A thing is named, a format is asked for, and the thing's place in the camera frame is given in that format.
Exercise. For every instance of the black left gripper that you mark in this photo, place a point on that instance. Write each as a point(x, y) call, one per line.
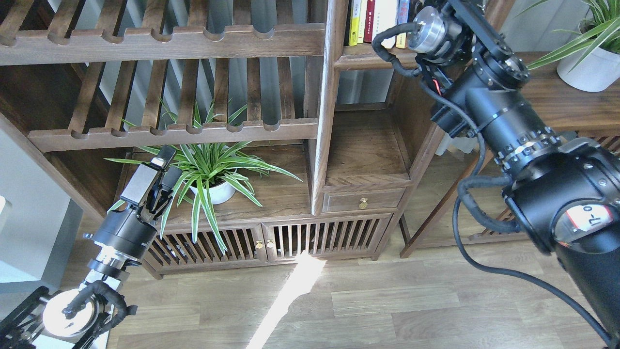
point(127, 234)

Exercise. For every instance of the pale pink thin book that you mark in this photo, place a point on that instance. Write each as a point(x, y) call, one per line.
point(379, 19)

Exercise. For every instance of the white book red logo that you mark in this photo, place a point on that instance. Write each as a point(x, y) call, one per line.
point(388, 19)

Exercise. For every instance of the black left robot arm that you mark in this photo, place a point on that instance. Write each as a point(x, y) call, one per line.
point(79, 316)

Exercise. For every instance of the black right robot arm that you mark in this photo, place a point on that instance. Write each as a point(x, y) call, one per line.
point(563, 195)

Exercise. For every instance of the green spider plant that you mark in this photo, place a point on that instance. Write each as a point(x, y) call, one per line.
point(214, 162)

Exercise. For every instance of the small white plant pot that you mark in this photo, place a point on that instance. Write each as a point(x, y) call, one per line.
point(219, 193)

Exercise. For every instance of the left slatted cabinet door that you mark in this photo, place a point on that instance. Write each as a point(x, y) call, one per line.
point(176, 252)

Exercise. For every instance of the slatted cabinet door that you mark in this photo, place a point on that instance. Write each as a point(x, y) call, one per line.
point(327, 238)
point(176, 252)

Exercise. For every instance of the dark wooden bookshelf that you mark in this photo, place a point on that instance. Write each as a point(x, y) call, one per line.
point(84, 81)

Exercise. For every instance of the grey cabinet at left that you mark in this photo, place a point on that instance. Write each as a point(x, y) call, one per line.
point(38, 225)

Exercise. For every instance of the right slatted cabinet door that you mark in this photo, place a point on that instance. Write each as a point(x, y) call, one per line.
point(327, 238)

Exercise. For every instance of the small wooden drawer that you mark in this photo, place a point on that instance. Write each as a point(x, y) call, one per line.
point(359, 200)

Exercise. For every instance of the yellow upright book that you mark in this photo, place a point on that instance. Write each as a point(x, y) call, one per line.
point(356, 24)

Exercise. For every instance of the dark red upright book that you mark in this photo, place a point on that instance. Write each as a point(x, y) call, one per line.
point(368, 21)

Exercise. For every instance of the large white plant pot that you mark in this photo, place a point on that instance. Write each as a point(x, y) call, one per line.
point(594, 73)

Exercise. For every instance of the green plant top right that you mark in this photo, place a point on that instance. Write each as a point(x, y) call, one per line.
point(602, 30)

